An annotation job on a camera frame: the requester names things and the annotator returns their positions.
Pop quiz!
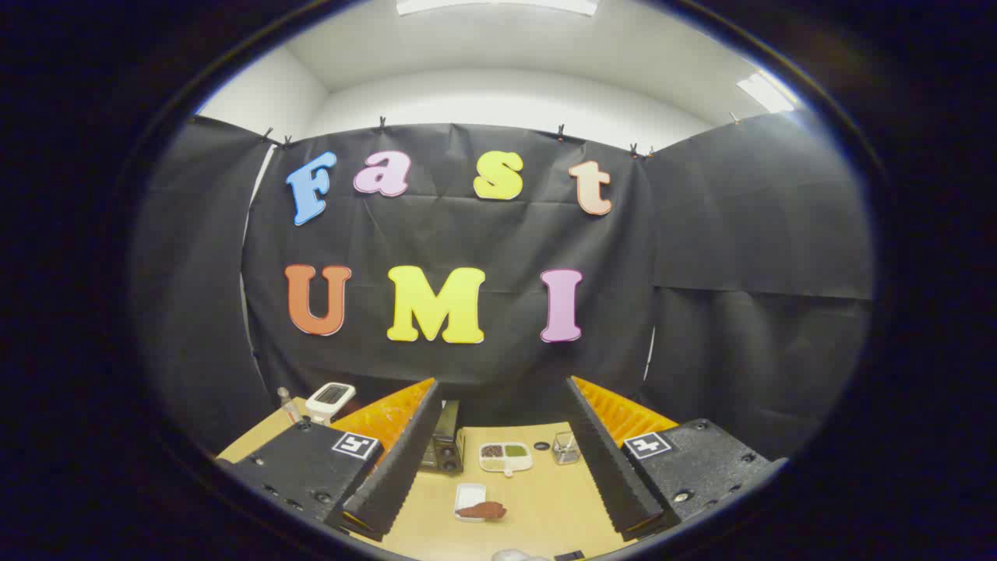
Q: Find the white bread toaster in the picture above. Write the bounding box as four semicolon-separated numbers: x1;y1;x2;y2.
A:
305;382;357;425

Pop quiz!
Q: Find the white rectangular tray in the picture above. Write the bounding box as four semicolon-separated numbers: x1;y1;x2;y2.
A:
454;483;488;521

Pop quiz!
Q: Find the ceiling light panel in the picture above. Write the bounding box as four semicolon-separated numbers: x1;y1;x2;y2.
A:
736;72;797;114
396;0;599;16

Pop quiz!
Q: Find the white divided bean plate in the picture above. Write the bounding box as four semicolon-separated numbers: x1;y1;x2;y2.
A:
478;442;534;478

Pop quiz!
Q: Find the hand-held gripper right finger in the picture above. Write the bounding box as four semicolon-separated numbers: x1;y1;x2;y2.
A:
562;376;787;542

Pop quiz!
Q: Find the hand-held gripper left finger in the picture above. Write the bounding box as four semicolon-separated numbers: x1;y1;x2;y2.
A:
214;378;462;542

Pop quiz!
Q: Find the black toaster oven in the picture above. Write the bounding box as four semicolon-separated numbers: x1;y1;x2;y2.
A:
421;400;467;475

